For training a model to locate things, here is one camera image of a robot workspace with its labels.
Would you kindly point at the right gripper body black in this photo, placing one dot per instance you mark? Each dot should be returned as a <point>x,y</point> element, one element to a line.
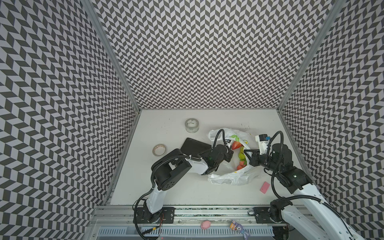
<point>252,157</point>

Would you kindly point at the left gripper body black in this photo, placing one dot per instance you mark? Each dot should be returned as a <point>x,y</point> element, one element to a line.
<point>228,157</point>

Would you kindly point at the fake red strawberry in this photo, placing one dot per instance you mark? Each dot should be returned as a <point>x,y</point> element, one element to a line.
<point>236,145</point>

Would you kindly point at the white plastic bag lemon print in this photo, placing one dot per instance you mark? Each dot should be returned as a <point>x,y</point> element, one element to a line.
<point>228,173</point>

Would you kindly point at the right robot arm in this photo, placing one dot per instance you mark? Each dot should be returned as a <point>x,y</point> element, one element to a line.
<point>298,202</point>

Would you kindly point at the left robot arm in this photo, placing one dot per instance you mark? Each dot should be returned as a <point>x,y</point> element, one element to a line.
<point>193,157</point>

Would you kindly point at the fake green fruit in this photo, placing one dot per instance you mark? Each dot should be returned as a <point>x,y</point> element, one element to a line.
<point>241,155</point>

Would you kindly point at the fake red fruit piece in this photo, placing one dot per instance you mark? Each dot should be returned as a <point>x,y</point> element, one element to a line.
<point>242,164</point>

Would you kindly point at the pink sticky note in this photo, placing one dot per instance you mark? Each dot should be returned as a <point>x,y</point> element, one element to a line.
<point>265,187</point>

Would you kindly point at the black square tray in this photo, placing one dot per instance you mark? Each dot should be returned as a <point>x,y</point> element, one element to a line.
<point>194,148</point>

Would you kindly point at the clear tape roll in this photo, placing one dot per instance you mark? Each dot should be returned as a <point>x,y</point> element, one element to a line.
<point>192,125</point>

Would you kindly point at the beige tape roll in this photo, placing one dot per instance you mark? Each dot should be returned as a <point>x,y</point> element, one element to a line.
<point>159,150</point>

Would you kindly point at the purple toy figure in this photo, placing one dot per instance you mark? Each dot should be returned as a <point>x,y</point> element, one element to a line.
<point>234,226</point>

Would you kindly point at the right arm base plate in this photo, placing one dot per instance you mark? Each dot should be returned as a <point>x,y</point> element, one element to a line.
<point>269,215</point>

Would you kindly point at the pink toy on rail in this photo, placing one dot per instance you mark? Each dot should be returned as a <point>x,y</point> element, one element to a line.
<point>205,225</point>

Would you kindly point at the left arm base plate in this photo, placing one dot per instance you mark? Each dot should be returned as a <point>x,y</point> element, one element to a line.
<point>144,216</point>

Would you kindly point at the aluminium front rail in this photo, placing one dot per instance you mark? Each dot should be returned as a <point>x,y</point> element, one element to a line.
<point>184,215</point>

